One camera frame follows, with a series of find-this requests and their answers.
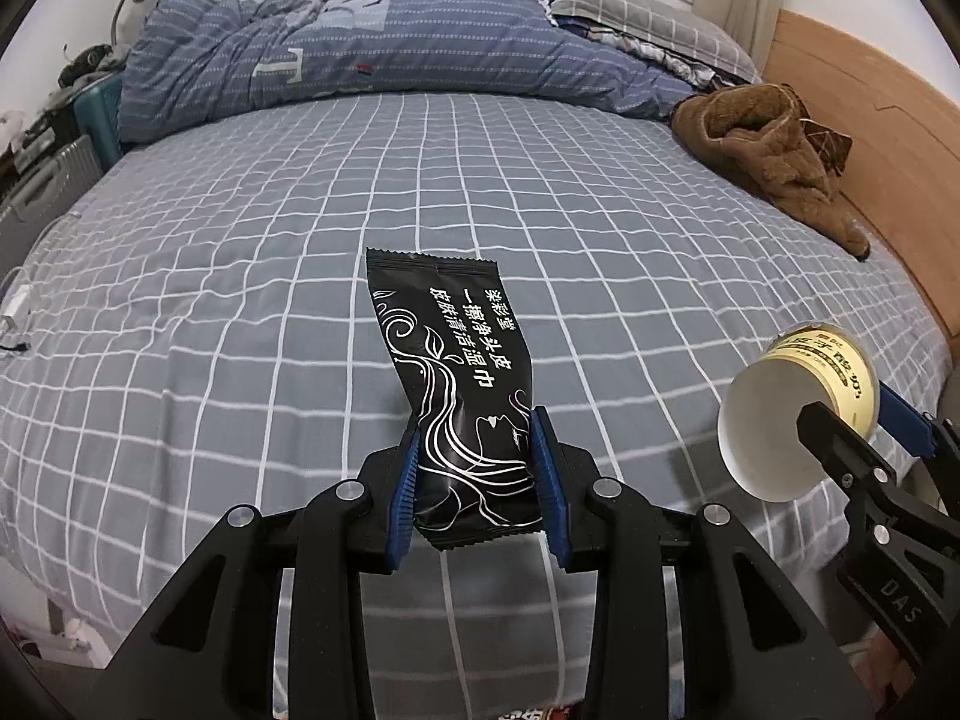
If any yellow paper cup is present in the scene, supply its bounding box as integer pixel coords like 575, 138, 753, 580
716, 322, 882, 503

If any blue striped duvet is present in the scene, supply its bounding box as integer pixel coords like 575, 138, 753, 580
118, 0, 695, 147

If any dark patterned cloth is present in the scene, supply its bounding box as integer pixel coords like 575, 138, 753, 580
585, 19, 762, 91

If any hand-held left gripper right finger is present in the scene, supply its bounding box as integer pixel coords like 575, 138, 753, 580
531, 406, 848, 720

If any white charger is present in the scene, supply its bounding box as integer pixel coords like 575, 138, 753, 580
0, 285, 38, 335

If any grey checked pillow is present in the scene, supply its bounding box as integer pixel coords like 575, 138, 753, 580
547, 0, 755, 83

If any teal suitcase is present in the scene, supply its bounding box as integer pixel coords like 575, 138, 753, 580
73, 75, 125, 170

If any grey suitcase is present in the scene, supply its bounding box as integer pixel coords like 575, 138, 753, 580
0, 136, 102, 241

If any bed with grey checked sheet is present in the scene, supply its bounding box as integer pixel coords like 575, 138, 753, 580
0, 79, 953, 661

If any wooden headboard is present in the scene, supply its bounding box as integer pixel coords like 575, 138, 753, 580
761, 7, 960, 338

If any black headset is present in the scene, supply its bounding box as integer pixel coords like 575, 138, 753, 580
60, 45, 128, 87

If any brown fleece garment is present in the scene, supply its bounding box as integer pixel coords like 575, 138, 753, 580
670, 84, 872, 263

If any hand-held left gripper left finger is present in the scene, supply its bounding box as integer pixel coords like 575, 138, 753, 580
97, 424, 421, 720

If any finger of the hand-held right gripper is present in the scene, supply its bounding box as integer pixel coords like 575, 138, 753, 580
874, 379, 960, 466
796, 403, 912, 511

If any black wet wipe packet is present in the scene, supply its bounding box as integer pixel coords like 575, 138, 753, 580
365, 246, 545, 548

